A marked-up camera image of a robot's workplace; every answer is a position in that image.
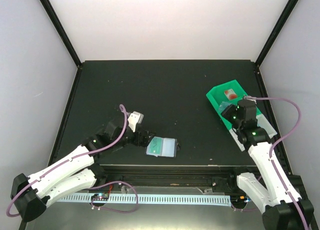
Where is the green two-compartment bin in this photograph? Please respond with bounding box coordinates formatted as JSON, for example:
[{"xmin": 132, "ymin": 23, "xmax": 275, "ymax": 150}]
[{"xmin": 206, "ymin": 80, "xmax": 248, "ymax": 131}]

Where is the white slotted cable duct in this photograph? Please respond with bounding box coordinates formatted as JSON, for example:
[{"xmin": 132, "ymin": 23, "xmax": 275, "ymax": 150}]
[{"xmin": 58, "ymin": 193, "xmax": 231, "ymax": 207}]

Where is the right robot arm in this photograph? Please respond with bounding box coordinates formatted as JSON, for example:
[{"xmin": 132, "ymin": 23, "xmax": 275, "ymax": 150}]
[{"xmin": 219, "ymin": 97, "xmax": 314, "ymax": 230}]

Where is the teal credit card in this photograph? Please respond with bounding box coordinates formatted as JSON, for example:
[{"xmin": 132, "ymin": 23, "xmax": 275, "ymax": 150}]
[
  {"xmin": 145, "ymin": 137, "xmax": 164, "ymax": 157},
  {"xmin": 217, "ymin": 101, "xmax": 231, "ymax": 114}
]

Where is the left black frame post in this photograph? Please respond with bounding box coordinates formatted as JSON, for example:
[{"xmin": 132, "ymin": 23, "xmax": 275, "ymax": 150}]
[{"xmin": 39, "ymin": 0, "xmax": 82, "ymax": 67}]

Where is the clear plastic bin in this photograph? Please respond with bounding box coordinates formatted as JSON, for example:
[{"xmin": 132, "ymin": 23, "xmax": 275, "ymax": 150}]
[{"xmin": 229, "ymin": 115, "xmax": 278, "ymax": 151}]

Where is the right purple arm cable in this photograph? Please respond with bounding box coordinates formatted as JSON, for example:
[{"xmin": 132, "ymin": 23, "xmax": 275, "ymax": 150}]
[{"xmin": 243, "ymin": 96, "xmax": 311, "ymax": 230}]

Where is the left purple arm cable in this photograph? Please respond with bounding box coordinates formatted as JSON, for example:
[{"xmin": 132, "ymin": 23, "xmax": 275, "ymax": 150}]
[{"xmin": 6, "ymin": 104, "xmax": 132, "ymax": 218}]

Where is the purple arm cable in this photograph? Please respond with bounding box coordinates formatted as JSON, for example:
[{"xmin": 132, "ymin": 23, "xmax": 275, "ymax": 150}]
[
  {"xmin": 6, "ymin": 104, "xmax": 132, "ymax": 218},
  {"xmin": 243, "ymin": 96, "xmax": 311, "ymax": 230}
]

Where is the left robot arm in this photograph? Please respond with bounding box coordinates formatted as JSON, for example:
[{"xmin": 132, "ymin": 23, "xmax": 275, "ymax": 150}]
[{"xmin": 6, "ymin": 113, "xmax": 156, "ymax": 222}]

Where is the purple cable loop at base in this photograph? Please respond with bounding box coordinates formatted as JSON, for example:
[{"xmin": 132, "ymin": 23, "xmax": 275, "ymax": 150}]
[{"xmin": 89, "ymin": 181, "xmax": 139, "ymax": 213}]

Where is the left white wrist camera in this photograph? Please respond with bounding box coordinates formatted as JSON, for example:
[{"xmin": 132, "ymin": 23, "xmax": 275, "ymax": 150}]
[{"xmin": 127, "ymin": 111, "xmax": 144, "ymax": 132}]

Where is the right black frame post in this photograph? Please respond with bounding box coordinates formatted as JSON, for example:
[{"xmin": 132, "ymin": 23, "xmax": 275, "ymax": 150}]
[{"xmin": 255, "ymin": 0, "xmax": 299, "ymax": 67}]

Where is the small electronics board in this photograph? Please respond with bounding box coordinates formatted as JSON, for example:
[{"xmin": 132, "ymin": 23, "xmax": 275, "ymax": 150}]
[{"xmin": 91, "ymin": 193, "xmax": 109, "ymax": 201}]

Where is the black frame post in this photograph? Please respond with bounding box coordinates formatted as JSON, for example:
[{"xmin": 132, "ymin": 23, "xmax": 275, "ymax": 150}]
[
  {"xmin": 255, "ymin": 0, "xmax": 299, "ymax": 67},
  {"xmin": 39, "ymin": 0, "xmax": 82, "ymax": 67}
]

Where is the black leather card holder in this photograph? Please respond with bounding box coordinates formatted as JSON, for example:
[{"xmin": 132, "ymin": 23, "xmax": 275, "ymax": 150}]
[{"xmin": 160, "ymin": 138, "xmax": 181, "ymax": 158}]

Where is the black aluminium rail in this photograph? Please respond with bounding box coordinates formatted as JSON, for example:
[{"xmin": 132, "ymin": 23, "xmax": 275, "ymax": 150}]
[{"xmin": 95, "ymin": 165, "xmax": 266, "ymax": 193}]

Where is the red white card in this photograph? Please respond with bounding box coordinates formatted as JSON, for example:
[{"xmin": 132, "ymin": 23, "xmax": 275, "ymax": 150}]
[{"xmin": 224, "ymin": 89, "xmax": 238, "ymax": 100}]

